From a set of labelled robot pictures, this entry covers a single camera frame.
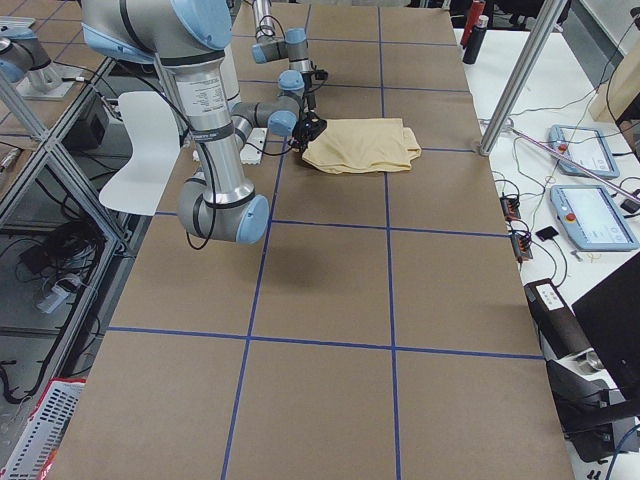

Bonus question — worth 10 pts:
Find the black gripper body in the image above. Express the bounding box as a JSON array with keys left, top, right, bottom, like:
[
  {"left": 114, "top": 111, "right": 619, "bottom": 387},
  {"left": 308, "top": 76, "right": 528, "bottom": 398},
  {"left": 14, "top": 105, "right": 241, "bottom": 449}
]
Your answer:
[
  {"left": 291, "top": 112, "right": 326, "bottom": 152},
  {"left": 302, "top": 72, "right": 316, "bottom": 111}
]

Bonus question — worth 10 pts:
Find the beige long-sleeve printed shirt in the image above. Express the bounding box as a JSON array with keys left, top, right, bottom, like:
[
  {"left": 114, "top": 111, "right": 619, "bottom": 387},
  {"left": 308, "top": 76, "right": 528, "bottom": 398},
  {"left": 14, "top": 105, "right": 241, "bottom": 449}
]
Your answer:
[{"left": 302, "top": 118, "right": 422, "bottom": 174}]

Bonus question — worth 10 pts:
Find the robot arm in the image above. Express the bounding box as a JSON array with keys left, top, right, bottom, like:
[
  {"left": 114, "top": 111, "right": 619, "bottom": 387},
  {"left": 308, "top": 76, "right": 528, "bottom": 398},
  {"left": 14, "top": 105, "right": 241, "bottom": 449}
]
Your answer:
[
  {"left": 81, "top": 1, "right": 327, "bottom": 244},
  {"left": 251, "top": 0, "right": 316, "bottom": 111}
]

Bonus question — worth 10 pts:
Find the white paper sheet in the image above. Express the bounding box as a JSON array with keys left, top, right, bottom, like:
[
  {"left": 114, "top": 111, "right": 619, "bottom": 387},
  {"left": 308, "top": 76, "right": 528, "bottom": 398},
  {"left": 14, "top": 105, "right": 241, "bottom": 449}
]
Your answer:
[{"left": 99, "top": 91, "right": 181, "bottom": 216}]

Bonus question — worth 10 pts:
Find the black water bottle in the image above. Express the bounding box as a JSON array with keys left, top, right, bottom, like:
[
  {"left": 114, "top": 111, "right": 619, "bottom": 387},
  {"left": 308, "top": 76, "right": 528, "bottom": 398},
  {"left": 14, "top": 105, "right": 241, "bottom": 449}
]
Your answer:
[{"left": 462, "top": 15, "right": 489, "bottom": 65}]

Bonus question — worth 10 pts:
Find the red water bottle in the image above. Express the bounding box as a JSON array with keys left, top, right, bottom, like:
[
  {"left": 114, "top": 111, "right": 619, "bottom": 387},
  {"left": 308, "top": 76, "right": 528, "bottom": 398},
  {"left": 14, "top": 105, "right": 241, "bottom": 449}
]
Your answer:
[{"left": 460, "top": 0, "right": 485, "bottom": 48}]

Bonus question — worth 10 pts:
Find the upper teach pendant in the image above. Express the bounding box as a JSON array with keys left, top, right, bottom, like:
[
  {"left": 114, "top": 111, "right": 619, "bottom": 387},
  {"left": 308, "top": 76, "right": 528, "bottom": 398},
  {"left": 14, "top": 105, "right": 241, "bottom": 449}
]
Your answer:
[{"left": 548, "top": 124, "right": 620, "bottom": 180}]

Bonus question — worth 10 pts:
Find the teach pendant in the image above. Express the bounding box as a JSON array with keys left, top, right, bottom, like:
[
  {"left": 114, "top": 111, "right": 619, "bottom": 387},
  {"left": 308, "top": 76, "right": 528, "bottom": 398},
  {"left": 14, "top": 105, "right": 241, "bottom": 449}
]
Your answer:
[
  {"left": 550, "top": 185, "right": 639, "bottom": 252},
  {"left": 548, "top": 124, "right": 620, "bottom": 180}
]

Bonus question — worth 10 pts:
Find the lower teach pendant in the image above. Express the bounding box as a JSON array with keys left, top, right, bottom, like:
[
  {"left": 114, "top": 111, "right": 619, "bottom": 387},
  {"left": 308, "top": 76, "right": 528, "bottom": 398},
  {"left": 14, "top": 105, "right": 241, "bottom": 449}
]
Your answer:
[{"left": 550, "top": 185, "right": 639, "bottom": 252}]

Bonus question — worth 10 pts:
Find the metal reacher grabber tool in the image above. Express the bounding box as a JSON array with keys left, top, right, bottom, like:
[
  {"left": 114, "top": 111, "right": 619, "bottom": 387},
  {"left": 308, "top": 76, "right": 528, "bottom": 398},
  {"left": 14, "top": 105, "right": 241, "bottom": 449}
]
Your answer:
[{"left": 503, "top": 119, "right": 639, "bottom": 203}]

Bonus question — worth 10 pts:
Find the black box device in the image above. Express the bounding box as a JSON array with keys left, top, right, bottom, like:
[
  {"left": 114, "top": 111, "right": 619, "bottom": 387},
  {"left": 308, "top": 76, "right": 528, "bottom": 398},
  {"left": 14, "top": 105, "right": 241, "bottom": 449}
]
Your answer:
[{"left": 523, "top": 279, "right": 593, "bottom": 359}]

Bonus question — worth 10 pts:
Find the black monitor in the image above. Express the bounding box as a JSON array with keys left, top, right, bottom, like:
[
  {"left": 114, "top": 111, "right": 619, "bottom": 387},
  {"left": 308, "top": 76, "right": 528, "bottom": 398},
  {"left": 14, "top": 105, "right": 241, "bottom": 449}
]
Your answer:
[{"left": 572, "top": 255, "right": 639, "bottom": 399}]

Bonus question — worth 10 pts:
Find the red white plastic basket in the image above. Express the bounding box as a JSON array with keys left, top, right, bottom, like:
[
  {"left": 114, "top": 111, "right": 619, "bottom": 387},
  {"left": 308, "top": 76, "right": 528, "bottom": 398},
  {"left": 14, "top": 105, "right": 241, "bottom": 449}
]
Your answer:
[{"left": 1, "top": 378, "right": 86, "bottom": 479}]

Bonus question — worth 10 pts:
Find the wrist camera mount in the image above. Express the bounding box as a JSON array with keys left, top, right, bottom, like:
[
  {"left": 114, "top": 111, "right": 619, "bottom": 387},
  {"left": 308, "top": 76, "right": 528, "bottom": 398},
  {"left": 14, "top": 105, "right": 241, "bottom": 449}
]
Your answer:
[{"left": 311, "top": 69, "right": 329, "bottom": 83}]

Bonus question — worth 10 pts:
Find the aluminium frame post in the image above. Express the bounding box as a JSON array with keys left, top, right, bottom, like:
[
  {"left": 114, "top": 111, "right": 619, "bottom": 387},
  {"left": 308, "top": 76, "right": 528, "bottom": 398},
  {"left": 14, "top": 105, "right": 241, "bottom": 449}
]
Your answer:
[{"left": 478, "top": 0, "right": 566, "bottom": 156}]

